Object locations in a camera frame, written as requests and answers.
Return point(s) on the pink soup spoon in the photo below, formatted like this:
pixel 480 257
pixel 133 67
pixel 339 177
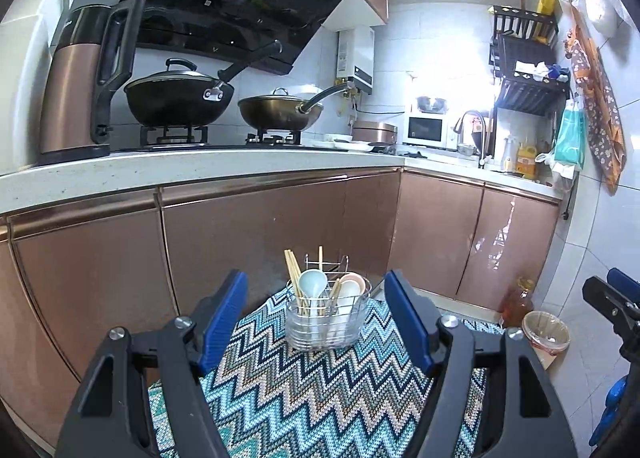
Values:
pixel 350 284

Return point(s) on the white gas water heater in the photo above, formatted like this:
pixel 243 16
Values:
pixel 356 58

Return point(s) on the white plastic bag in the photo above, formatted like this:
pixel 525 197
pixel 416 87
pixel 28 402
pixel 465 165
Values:
pixel 557 170

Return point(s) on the clear glass bottle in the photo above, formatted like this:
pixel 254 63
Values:
pixel 509 155

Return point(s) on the zigzag patterned woven mat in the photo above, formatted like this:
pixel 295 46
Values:
pixel 320 388

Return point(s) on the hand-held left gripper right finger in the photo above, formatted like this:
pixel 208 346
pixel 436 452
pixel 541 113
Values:
pixel 406 323

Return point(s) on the teal plastic bag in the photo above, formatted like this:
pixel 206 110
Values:
pixel 570 138

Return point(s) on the person's right hand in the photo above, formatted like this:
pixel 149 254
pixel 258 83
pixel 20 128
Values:
pixel 614 403

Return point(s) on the beige trash bin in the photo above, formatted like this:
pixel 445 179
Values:
pixel 545 338

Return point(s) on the steel kitchen faucet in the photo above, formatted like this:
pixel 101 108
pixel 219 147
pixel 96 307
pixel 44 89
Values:
pixel 480 133

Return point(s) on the group of wooden chopsticks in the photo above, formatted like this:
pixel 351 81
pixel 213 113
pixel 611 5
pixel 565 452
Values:
pixel 291 270

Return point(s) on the white microwave oven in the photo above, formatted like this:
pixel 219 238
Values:
pixel 424 130

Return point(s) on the yellow oil bottle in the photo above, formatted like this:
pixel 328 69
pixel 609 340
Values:
pixel 526 160

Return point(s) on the black wok with lid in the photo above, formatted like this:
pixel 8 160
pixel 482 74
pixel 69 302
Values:
pixel 170 100

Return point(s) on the gas stove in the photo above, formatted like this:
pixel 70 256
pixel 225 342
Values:
pixel 170 135

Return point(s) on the amber oil jug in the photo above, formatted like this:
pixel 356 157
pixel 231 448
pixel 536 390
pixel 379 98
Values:
pixel 517 308

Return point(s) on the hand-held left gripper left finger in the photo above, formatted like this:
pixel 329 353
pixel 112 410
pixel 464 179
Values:
pixel 224 323

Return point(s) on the copper electric kettle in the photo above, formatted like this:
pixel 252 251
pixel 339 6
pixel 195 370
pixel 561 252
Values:
pixel 70 103

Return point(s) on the copper base cabinets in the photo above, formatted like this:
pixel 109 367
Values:
pixel 250 228

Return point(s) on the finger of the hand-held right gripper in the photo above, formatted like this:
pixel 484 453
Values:
pixel 612 305
pixel 625 280

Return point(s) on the brown patterned apron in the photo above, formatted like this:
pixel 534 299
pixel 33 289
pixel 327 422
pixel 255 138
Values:
pixel 600 103

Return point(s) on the black wall rack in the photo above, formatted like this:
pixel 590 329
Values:
pixel 530 93

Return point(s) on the brass wok with lid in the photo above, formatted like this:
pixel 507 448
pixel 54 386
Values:
pixel 272 113

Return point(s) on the white dishes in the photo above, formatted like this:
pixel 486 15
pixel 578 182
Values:
pixel 340 142

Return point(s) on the copper rice cooker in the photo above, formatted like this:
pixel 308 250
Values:
pixel 375 132

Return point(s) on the single wooden chopstick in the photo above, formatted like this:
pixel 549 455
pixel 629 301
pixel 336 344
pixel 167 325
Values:
pixel 320 258

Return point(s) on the cream countertop appliance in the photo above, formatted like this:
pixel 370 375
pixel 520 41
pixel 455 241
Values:
pixel 25 63

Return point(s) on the steel bowls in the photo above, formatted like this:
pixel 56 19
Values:
pixel 431 103

